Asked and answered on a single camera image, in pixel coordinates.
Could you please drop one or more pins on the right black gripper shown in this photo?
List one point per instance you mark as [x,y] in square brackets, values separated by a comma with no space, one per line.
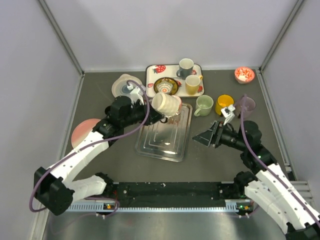
[215,131]

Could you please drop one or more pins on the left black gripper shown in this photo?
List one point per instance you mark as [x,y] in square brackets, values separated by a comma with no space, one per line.
[155,116]

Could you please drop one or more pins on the cream mug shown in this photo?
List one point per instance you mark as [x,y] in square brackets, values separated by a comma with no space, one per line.
[164,104]

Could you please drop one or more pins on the green mug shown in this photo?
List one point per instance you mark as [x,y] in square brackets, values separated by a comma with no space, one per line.
[204,104]

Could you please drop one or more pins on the yellow mug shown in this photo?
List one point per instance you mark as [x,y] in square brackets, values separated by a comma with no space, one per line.
[223,101]

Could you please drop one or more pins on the pink mug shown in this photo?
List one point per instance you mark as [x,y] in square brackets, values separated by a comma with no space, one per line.
[177,104]

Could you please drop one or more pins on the purple mug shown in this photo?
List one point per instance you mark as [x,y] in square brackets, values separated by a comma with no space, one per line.
[249,107]

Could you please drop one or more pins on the light blue mug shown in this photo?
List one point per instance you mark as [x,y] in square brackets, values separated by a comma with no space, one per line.
[122,96]

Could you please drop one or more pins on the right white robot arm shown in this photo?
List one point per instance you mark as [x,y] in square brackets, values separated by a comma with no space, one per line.
[265,183]

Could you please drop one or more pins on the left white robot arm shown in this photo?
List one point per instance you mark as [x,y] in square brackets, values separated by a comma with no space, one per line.
[56,188]

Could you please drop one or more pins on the mustard mug on tray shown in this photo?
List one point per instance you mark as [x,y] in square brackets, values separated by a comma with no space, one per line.
[192,83]

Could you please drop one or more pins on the grey-blue mug on tray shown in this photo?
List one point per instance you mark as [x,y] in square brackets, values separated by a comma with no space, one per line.
[185,68]

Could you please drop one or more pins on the steel tray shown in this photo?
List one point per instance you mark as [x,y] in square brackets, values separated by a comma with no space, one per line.
[166,140]

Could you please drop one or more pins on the dark patterned small bowl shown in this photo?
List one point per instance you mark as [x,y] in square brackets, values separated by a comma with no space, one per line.
[166,85]

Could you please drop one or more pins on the strawberry pattern tray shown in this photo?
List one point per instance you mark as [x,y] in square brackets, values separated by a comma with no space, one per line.
[155,72]

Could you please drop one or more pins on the pink cream plate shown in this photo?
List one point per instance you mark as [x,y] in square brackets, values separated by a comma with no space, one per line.
[82,130]

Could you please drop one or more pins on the red patterned bowl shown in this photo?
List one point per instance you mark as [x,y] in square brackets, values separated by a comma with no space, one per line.
[244,75]

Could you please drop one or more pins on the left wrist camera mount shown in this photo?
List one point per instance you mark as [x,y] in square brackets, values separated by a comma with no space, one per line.
[136,93]

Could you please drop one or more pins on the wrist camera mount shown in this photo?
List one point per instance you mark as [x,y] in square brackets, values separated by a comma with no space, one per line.
[228,114]
[136,93]

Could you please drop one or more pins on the translucent blue-ring plate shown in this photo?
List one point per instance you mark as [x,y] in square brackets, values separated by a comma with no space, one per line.
[119,87]

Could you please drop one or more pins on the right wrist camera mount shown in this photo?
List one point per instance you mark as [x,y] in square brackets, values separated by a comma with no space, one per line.
[228,114]

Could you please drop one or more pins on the grey cable duct rail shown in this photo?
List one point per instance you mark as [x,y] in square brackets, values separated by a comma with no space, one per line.
[102,206]

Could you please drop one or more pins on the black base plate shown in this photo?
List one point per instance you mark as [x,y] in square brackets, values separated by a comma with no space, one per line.
[171,194]

